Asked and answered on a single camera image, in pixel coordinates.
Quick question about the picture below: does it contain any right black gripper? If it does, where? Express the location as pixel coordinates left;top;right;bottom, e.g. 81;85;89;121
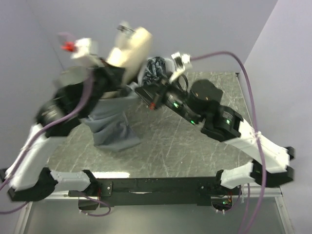
134;72;200;126

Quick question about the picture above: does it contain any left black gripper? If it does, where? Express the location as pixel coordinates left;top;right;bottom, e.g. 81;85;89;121
85;57;130;114

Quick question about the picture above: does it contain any grey pillowcase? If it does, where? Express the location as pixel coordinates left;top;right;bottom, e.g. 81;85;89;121
83;82;140;152

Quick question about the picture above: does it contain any cream bear-print pillow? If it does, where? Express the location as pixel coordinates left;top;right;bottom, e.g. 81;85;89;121
101;21;153;88

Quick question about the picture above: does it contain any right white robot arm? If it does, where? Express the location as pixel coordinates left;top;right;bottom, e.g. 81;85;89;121
135;79;294;195

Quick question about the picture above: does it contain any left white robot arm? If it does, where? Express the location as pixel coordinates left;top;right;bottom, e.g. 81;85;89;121
0;63;125;202

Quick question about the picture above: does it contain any white plastic basket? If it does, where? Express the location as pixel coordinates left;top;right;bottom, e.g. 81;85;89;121
137;57;175;87

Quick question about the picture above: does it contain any dark patterned cloth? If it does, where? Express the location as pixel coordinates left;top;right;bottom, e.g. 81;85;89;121
141;57;166;85

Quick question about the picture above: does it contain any black base beam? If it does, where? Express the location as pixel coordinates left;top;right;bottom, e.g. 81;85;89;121
68;177;244;208

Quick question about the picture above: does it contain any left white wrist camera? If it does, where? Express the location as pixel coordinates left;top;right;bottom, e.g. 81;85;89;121
61;38;98;61

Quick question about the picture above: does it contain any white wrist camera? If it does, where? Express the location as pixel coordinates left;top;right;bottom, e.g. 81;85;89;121
169;52;192;84
61;38;98;61

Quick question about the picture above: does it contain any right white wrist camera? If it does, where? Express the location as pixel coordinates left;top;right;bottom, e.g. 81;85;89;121
169;52;192;84

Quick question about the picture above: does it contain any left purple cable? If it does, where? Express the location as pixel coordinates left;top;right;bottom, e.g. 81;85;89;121
0;31;113;217

